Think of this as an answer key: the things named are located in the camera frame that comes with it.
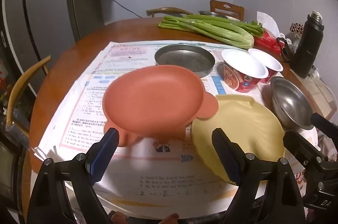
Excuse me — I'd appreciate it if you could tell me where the black cable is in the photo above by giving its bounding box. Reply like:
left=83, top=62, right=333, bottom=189
left=99, top=0, right=148, bottom=19

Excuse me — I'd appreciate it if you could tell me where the printed newspaper stack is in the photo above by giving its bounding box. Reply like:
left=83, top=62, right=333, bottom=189
left=33, top=40, right=267, bottom=211

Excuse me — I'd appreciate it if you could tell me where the beige paper sheet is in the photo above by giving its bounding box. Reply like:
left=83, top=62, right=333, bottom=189
left=301, top=76, right=334, bottom=119

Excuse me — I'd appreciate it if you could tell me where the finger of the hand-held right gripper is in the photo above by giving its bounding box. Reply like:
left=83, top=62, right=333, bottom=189
left=283, top=130, right=330, bottom=169
left=310, top=113, right=338, bottom=140

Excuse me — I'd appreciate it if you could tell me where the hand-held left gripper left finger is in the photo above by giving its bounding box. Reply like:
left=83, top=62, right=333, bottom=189
left=26, top=128, right=120, bottom=224

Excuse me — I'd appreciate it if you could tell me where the grey refrigerator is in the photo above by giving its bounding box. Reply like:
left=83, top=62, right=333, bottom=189
left=0, top=0, right=80, bottom=98

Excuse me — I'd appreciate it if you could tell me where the celery bunch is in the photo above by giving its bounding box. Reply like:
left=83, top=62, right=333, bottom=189
left=158, top=14, right=264, bottom=49

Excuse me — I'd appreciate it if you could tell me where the black thermos bottle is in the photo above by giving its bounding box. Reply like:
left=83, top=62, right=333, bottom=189
left=276, top=11, right=325, bottom=79

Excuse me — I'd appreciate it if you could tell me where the small red paper noodle bowl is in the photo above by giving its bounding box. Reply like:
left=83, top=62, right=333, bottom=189
left=248, top=48, right=284, bottom=84

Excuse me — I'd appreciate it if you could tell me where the round metal plate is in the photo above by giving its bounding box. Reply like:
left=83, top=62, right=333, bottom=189
left=154, top=44, right=216, bottom=78

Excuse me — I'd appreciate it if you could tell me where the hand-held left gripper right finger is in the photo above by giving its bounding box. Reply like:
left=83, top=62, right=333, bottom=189
left=211, top=128, right=307, bottom=224

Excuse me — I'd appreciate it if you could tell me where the red tissue box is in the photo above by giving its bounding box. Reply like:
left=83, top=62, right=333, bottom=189
left=253, top=11, right=286, bottom=55

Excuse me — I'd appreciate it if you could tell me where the stainless steel bowl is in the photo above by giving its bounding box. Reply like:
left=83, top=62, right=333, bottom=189
left=270, top=76, right=316, bottom=131

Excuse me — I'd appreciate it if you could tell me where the wooden chair with curved backrest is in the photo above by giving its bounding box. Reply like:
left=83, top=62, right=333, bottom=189
left=146, top=7, right=193, bottom=18

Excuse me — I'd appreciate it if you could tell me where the wooden chair with white seat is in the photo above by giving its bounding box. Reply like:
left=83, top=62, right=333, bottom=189
left=6, top=55, right=52, bottom=138

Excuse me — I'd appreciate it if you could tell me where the brown spotted ornament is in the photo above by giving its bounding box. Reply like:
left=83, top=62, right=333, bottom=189
left=290, top=23, right=304, bottom=37

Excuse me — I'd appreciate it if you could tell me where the wooden chair with cutout backrest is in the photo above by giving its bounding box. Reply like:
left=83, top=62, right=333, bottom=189
left=210, top=0, right=245, bottom=21

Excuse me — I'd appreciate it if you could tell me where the steel pot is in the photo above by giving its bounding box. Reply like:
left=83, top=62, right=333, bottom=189
left=198, top=11, right=229, bottom=19

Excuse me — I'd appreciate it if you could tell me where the yellow plastic plate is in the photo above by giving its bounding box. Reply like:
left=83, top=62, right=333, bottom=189
left=191, top=94, right=286, bottom=186

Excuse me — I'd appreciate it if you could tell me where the large red paper noodle bowl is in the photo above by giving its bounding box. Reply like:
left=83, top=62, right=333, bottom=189
left=221, top=49, right=269, bottom=93

